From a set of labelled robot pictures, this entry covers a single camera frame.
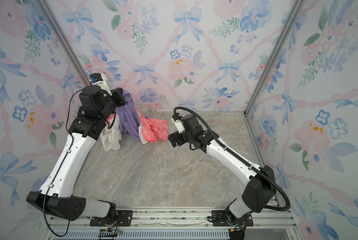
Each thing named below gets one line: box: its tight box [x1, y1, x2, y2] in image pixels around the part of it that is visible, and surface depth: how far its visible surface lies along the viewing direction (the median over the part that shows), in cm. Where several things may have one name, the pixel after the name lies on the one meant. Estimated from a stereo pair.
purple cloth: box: [114, 88, 141, 140], surface depth 85 cm
